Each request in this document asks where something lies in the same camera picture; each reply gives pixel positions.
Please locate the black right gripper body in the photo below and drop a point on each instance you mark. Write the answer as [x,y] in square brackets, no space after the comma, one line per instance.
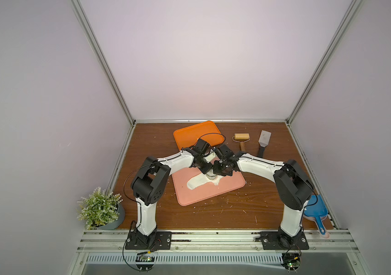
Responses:
[221,167]

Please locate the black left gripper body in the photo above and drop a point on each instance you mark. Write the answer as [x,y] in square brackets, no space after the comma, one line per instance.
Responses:
[203,167]

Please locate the white dough lump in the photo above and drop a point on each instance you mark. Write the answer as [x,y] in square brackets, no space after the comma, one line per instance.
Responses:
[200,180]

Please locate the pink silicone mat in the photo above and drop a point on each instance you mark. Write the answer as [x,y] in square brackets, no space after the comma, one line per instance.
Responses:
[187,197]

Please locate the wooden rolling pin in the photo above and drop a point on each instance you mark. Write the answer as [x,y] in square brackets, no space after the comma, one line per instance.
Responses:
[241,138]

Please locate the black handled metal spatula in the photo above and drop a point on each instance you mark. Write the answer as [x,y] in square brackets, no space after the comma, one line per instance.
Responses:
[264,140]

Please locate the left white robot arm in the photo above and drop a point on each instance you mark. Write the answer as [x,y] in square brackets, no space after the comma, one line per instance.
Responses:
[151,179]

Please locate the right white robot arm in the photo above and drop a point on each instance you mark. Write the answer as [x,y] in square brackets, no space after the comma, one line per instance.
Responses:
[293,185]

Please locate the orange plastic tray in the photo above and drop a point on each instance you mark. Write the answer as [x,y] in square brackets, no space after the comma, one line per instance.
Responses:
[189,136]

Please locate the blue dustpan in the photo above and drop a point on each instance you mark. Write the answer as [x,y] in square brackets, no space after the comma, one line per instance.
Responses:
[316,211]

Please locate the small green potted plant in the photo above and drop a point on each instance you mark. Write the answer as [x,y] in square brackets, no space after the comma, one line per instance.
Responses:
[101,210]

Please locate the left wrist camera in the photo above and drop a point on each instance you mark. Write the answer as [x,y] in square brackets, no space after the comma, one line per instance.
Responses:
[210,157]

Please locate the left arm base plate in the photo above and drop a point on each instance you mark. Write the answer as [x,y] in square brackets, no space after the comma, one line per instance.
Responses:
[158,240]

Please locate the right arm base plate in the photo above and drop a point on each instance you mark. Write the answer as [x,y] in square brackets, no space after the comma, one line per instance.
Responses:
[277,240]

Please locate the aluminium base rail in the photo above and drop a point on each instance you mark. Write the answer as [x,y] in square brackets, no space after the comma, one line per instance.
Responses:
[208,246]

